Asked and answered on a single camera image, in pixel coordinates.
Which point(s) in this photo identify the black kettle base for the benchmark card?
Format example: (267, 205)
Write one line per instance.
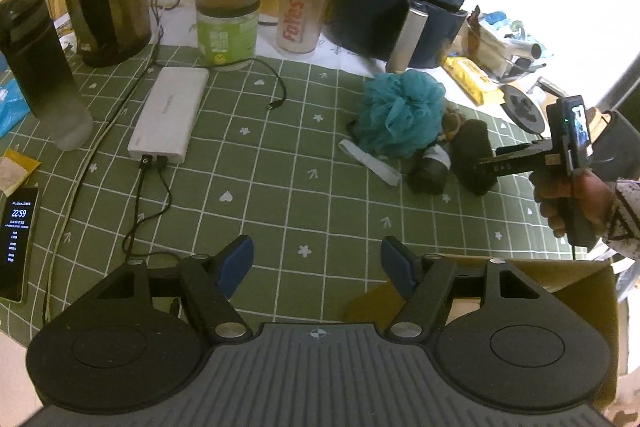
(525, 109)

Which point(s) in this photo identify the green grid tablecloth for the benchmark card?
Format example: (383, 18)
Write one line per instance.
(280, 187)

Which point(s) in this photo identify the dark smoky tumbler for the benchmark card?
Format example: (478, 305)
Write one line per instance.
(42, 67)

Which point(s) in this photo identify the shaker bottle grey lid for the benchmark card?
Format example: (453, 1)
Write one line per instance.
(302, 7)

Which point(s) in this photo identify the person's right hand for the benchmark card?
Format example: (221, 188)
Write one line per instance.
(597, 202)

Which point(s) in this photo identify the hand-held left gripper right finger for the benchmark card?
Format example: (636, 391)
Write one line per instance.
(397, 264)

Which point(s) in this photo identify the black smartphone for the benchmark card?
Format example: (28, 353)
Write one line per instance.
(17, 242)

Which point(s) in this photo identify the brown cardboard box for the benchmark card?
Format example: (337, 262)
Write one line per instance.
(575, 287)

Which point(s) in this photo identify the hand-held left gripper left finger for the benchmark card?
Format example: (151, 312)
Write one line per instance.
(235, 262)

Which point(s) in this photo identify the light blue plastic bag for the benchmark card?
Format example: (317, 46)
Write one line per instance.
(10, 107)

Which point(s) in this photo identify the yellow wet wipes pack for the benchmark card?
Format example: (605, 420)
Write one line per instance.
(472, 79)

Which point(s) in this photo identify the black sock white band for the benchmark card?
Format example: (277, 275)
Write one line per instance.
(430, 174)

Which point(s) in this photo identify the green label jar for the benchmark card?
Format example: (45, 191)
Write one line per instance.
(227, 34)

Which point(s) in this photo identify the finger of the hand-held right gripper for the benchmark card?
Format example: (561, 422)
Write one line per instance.
(522, 150)
(505, 168)

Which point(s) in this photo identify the blue snack packet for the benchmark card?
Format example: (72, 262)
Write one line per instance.
(495, 18)

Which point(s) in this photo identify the white power bank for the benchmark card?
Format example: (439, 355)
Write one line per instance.
(170, 117)

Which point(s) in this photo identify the teal bath loofah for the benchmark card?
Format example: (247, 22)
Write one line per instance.
(400, 112)

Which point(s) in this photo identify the yellow sachet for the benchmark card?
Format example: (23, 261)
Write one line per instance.
(25, 162)

